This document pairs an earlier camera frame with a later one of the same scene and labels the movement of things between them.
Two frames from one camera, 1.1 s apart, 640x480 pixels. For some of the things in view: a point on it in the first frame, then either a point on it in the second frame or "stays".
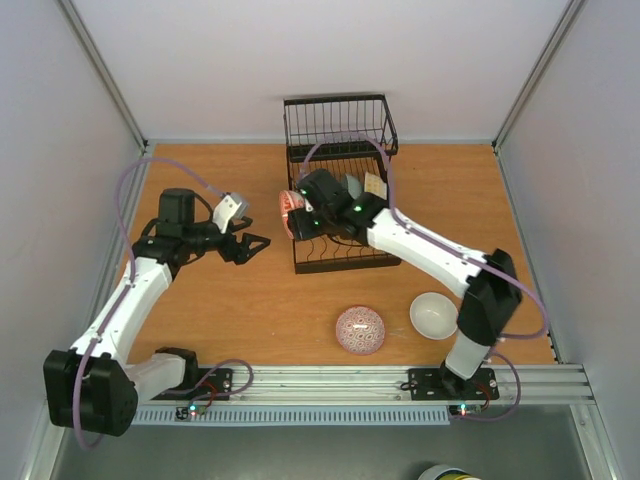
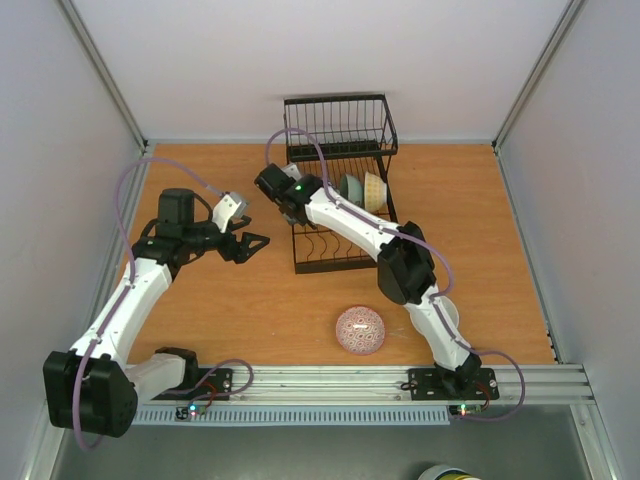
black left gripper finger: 248,252 stays
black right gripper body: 296,226 → 289,215
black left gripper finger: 234,227 stays
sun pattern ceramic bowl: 373,184 stays
